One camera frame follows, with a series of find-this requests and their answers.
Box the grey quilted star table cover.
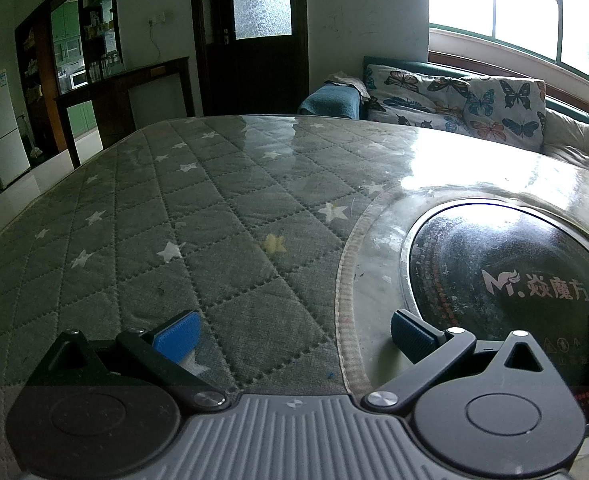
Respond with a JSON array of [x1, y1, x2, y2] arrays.
[[0, 114, 589, 466]]

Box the teal sofa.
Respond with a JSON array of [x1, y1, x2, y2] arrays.
[[298, 56, 589, 181]]

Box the green framed window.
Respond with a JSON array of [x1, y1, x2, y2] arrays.
[[427, 0, 589, 86]]

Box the dark wooden console table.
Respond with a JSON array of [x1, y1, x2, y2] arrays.
[[54, 57, 196, 168]]

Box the dark wooden shelf cabinet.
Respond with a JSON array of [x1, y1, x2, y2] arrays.
[[14, 0, 122, 153]]

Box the beige cushion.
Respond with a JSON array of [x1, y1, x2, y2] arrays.
[[541, 109, 589, 178]]

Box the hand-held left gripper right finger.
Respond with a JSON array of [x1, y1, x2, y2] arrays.
[[361, 309, 567, 411]]

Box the butterfly print cushion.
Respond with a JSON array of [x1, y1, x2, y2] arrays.
[[461, 77, 547, 151], [364, 64, 470, 133]]

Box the round black induction cooktop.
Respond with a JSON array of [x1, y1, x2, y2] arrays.
[[401, 202, 589, 436]]

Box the dark door with frosted glass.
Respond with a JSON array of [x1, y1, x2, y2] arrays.
[[190, 0, 309, 117]]

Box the blue towel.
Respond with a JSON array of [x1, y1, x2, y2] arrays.
[[299, 84, 362, 120]]

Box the beige folded cloth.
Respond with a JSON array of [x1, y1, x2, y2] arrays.
[[324, 72, 370, 98]]

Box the broom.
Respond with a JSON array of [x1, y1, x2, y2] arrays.
[[20, 112, 42, 157]]

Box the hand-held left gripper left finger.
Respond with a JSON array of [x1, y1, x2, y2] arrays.
[[22, 309, 228, 409]]

